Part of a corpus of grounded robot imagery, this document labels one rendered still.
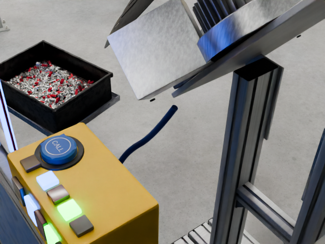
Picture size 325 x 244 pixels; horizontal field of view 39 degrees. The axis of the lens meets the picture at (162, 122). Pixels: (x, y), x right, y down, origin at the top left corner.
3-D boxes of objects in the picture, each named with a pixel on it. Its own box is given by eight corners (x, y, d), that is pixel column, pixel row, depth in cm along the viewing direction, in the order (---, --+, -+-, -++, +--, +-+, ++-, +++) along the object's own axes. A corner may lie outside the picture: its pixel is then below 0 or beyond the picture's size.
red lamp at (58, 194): (70, 198, 47) (69, 194, 47) (54, 206, 46) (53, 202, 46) (62, 187, 48) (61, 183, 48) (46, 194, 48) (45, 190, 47)
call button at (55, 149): (84, 159, 52) (82, 147, 51) (51, 174, 50) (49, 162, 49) (67, 139, 55) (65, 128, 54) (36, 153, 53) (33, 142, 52)
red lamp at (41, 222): (51, 239, 49) (47, 221, 47) (46, 242, 48) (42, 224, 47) (42, 225, 50) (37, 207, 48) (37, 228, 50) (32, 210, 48)
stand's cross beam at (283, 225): (303, 241, 107) (307, 231, 104) (292, 250, 105) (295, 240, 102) (246, 191, 118) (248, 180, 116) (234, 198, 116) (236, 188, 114)
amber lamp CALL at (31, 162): (42, 166, 51) (41, 162, 50) (26, 174, 50) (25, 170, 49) (35, 157, 52) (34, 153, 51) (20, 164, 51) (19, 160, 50)
